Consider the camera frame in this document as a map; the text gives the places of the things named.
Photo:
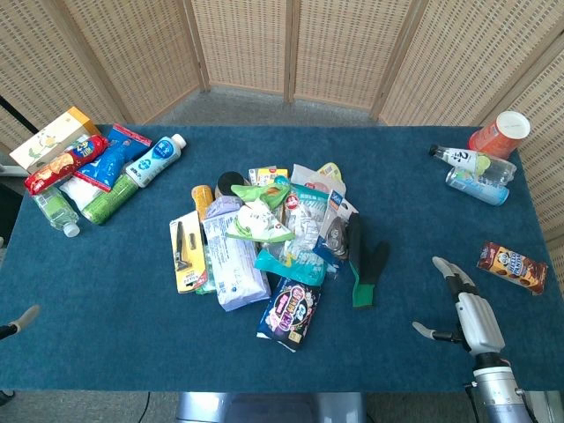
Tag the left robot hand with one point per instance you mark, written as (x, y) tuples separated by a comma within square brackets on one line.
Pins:
[(22, 321)]

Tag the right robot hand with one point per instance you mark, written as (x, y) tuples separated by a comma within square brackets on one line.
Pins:
[(478, 318)]

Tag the green white pouch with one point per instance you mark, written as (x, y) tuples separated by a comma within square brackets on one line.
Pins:
[(257, 221)]

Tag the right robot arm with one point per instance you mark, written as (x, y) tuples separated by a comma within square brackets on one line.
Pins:
[(498, 388)]

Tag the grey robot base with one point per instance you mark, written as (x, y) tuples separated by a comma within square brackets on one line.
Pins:
[(271, 407)]

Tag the white plastic packet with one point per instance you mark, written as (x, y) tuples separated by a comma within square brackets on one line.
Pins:
[(79, 191)]

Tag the brown cookie snack package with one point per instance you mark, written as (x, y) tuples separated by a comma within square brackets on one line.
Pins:
[(513, 266)]

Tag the clear green label water bottle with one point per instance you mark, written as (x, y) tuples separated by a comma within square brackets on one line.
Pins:
[(55, 211)]

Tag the black and green work glove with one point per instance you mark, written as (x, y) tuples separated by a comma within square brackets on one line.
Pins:
[(365, 264)]

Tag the light blue beverage can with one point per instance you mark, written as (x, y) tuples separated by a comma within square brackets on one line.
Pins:
[(478, 188)]

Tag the green beverage can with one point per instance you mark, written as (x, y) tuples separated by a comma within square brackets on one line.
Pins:
[(110, 200)]

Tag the clear bottle with black cap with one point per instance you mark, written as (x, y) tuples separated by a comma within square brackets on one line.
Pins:
[(473, 161)]

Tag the red snack tube package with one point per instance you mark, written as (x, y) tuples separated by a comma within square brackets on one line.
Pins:
[(66, 164)]

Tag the carded mouse blister pack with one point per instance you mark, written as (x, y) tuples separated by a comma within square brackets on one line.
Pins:
[(335, 229)]

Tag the yellow carded utility knife pack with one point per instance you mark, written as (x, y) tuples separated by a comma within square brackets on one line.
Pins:
[(187, 251)]

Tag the white and yellow tissue box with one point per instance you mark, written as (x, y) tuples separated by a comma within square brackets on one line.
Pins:
[(50, 138)]

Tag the orange paper cup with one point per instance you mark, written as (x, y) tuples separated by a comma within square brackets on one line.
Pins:
[(498, 134)]

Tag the blue and red refill pouch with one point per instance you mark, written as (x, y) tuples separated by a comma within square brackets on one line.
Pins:
[(112, 156)]

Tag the dark purple sanitary pad pack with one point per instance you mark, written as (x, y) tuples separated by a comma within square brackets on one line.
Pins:
[(288, 315)]

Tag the teal plastic package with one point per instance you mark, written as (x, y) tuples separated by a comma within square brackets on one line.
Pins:
[(293, 264)]

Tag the clear plastic wrapped item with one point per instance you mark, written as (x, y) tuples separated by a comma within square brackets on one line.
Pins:
[(304, 229)]

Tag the teal interdental brush pack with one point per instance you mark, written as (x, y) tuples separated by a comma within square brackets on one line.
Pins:
[(313, 200)]

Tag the blue felt table mat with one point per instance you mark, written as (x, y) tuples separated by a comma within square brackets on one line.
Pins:
[(282, 264)]

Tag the white and blue milk bottle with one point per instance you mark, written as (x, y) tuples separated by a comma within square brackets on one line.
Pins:
[(154, 161)]

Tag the white and pink snack pouch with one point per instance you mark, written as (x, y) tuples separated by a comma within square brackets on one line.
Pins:
[(319, 176)]

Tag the yellow bottle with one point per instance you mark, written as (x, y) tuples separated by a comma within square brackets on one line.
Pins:
[(202, 199)]

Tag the lavender wet wipes pack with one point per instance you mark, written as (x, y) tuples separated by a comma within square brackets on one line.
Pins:
[(235, 264)]

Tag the black lidded round jar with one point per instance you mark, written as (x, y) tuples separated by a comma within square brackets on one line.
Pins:
[(230, 183)]

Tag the green leaf shaped pouch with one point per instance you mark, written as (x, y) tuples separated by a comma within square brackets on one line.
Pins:
[(260, 194)]

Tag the small yellow and white box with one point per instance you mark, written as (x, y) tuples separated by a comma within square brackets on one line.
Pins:
[(269, 174)]

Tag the woven bamboo folding screen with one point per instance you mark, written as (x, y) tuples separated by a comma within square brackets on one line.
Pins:
[(282, 57)]

